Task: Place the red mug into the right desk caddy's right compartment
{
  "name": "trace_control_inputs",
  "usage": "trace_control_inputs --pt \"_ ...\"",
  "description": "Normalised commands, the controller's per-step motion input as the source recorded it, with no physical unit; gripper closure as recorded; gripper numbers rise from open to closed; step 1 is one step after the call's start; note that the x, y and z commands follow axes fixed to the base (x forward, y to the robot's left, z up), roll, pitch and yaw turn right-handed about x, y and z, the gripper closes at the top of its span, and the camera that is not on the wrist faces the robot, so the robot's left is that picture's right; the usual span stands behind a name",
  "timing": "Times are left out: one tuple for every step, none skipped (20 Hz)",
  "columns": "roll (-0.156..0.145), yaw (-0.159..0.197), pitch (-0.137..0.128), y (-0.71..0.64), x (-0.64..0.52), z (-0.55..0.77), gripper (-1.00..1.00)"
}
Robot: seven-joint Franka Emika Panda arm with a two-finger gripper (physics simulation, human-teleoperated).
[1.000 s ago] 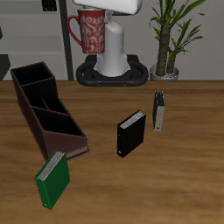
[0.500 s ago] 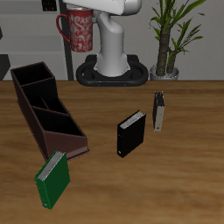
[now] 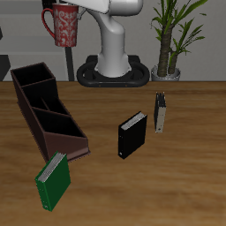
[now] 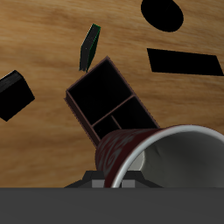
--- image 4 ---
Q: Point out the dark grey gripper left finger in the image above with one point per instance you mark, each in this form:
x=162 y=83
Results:
x=92 y=180

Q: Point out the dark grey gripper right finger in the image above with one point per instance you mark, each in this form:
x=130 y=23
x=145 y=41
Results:
x=134 y=180

